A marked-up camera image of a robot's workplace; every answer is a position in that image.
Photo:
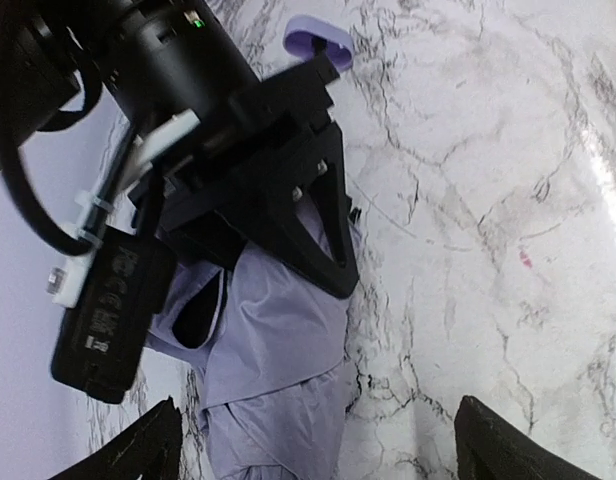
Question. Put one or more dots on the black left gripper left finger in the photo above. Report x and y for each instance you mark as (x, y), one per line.
(150, 448)

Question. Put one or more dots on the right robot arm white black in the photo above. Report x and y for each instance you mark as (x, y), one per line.
(57, 57)

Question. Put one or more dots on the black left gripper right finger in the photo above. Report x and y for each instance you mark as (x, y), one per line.
(488, 447)

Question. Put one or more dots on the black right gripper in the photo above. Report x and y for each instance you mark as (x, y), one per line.
(278, 186)

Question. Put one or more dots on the lavender folding umbrella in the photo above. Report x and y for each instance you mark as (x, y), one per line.
(266, 344)

